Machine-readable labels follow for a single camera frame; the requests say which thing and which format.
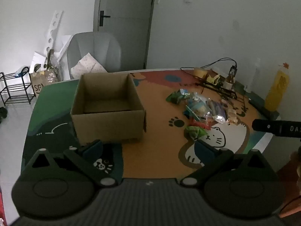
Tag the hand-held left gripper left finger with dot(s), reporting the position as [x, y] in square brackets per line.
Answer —
[93, 149]

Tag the white foam sheet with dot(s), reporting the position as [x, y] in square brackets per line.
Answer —
[37, 60]

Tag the white perforated board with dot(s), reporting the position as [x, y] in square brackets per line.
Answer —
[53, 31]

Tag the dotted white cushion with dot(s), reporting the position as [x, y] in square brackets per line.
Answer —
[88, 64]

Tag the pile of mixed snack bags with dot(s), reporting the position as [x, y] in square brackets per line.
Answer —
[202, 109]

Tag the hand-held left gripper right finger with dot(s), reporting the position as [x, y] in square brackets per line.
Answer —
[204, 149]

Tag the grey upholstered chair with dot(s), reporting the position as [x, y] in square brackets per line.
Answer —
[98, 44]

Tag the grey room door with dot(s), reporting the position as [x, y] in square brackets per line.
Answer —
[124, 23]

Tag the yellow tape roll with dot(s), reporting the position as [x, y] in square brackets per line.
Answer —
[199, 72]

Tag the dark shoes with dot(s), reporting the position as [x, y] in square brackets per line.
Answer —
[2, 114]

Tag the brown glass bottle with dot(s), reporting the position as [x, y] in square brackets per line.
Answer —
[231, 77]

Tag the brown SF cardboard box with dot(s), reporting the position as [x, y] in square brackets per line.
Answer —
[38, 84]

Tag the blue white cloth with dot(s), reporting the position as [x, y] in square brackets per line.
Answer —
[20, 71]

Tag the yellow liquid plastic bottle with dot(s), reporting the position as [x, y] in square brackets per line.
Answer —
[277, 87]

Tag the black metal shoe rack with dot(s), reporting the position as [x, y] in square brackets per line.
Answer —
[16, 91]

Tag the crumpled yellow bag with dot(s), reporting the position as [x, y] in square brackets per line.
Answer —
[214, 78]

